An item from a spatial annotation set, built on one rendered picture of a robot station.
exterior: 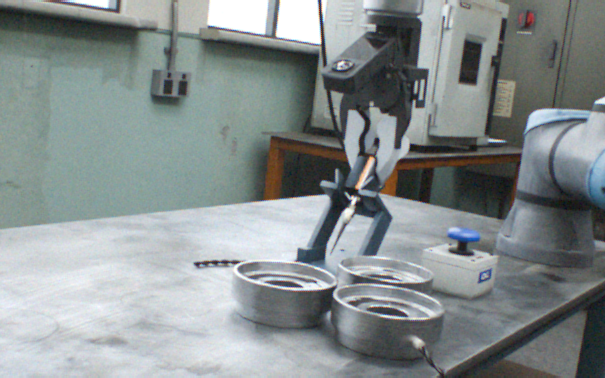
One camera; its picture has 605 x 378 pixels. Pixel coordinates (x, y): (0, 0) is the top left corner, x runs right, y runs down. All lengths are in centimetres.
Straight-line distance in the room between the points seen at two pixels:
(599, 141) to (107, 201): 190
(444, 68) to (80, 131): 135
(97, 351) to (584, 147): 73
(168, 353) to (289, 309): 13
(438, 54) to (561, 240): 189
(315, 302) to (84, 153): 192
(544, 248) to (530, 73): 352
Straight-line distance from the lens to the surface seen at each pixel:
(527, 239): 124
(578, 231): 125
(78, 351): 66
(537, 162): 123
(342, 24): 326
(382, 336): 70
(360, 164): 100
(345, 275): 84
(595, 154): 112
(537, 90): 469
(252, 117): 319
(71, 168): 258
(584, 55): 463
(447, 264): 96
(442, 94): 303
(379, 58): 96
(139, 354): 66
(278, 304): 74
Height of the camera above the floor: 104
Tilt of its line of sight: 9 degrees down
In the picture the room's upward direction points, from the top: 7 degrees clockwise
